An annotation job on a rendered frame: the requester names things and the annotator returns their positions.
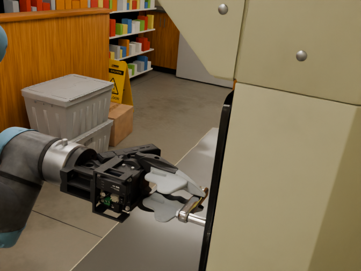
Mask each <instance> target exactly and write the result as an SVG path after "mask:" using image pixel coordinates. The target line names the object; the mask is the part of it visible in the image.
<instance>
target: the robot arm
mask: <svg viewBox="0 0 361 271"><path fill-rule="evenodd" d="M7 46H8V39H7V35H6V33H5V31H4V29H3V28H2V27H1V26H0V62H1V61H2V60H3V58H4V56H5V53H6V48H7ZM45 181H46V182H48V183H51V184H54V185H57V186H59V187H60V191H61V192H64V193H66V194H70V195H72V196H75V197H78V198H81V199H84V200H86V201H89V202H91V203H92V212H93V213H95V214H98V215H101V216H103V217H106V218H109V219H112V220H115V221H117V222H120V223H123V222H124V221H125V220H126V219H127V218H128V217H129V216H130V214H129V213H126V212H123V211H122V210H124V211H127V212H130V211H132V210H133V209H134V208H135V207H137V206H138V208H139V209H141V210H143V211H147V212H154V218H155V220H157V221H158V222H161V223H166V222H168V221H170V220H172V219H173V218H175V217H176V212H177V210H178V209H181V208H182V207H183V206H184V205H185V204H186V202H187V201H188V199H185V198H184V197H182V196H173V195H171V194H172V193H174V192H177V191H179V190H185V191H187V192H189V193H190V194H191V195H195V196H198V197H202V198H205V197H206V194H205V192H204V191H203V190H202V189H201V188H200V186H198V185H197V184H196V183H195V182H194V181H193V180H192V179H191V178H189V177H188V176H187V175H186V174H184V173H183V172H182V171H180V170H179V169H178V168H177V167H176V166H174V165H173V164H171V163H170V162H168V161H167V160H165V159H163V158H162V157H161V150H160V149H159V148H158V147H156V146H155V145H153V144H147V145H142V146H135V147H130V148H124V149H118V150H114V151H108V152H102V153H98V154H97V152H96V151H95V150H94V149H92V148H88V147H85V146H84V145H80V144H77V143H74V142H71V141H68V139H66V138H64V139H61V138H57V137H54V136H51V135H47V134H44V133H41V132H39V131H37V130H33V129H26V128H22V127H10V128H8V129H6V130H4V131H3V132H1V133H0V248H10V247H12V246H14V245H15V244H16V242H17V240H18V238H19V236H20V234H21V232H22V230H23V229H24V228H25V227H26V222H27V220H28V218H29V215H30V213H31V211H32V209H33V206H34V204H35V202H36V200H37V198H38V195H39V193H40V190H41V188H42V186H43V183H44V182H45ZM149 182H151V183H154V184H156V185H157V190H156V191H155V192H153V193H152V194H149V193H150V192H151V187H150V186H149ZM98 202H99V203H100V204H99V205H98V206H96V205H97V204H98ZM112 206H113V207H114V208H112ZM107 209H109V210H112V211H113V212H116V213H120V214H121V215H120V216H118V217H117V218H116V217H113V216H110V215H107V214H105V213H103V212H105V211H106V210H107Z"/></svg>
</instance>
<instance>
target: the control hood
mask: <svg viewBox="0 0 361 271"><path fill-rule="evenodd" d="M158 1H159V3H160V4H161V5H162V7H163V8H164V10H165V11H166V13H167V14H168V16H169V17H170V18H171V20H172V21H173V23H174V24H175V25H176V27H177V28H178V30H179V31H180V33H181V34H182V35H183V37H184V38H185V40H186V41H187V43H188V44H189V45H190V47H191V48H192V49H193V51H194V52H195V54H196V55H197V57H198V58H199V60H200V61H201V63H202V64H203V65H204V67H205V68H206V69H207V71H208V72H209V74H210V75H213V76H214V77H215V78H218V79H223V80H228V81H234V80H236V78H237V71H238V67H239V60H240V54H241V47H242V40H243V34H244V27H245V23H246V16H247V9H248V3H249V0H158Z"/></svg>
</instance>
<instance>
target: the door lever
mask: <svg viewBox="0 0 361 271"><path fill-rule="evenodd" d="M200 188H201V189H202V190H203V191H204V192H205V194H206V197H207V196H208V188H207V187H204V186H200ZM206 197H205V198H206ZM205 198H202V197H198V196H195V195H192V196H191V198H190V199H189V200H188V201H187V202H186V204H185V205H184V206H183V207H182V208H181V209H178V210H177V212H176V218H178V220H179V221H180V222H183V223H187V222H190V223H194V224H197V225H200V226H203V227H205V220H206V218H204V217H201V216H198V215H195V214H194V213H195V212H196V211H197V209H198V208H199V207H200V205H201V204H202V202H203V201H204V200H205Z"/></svg>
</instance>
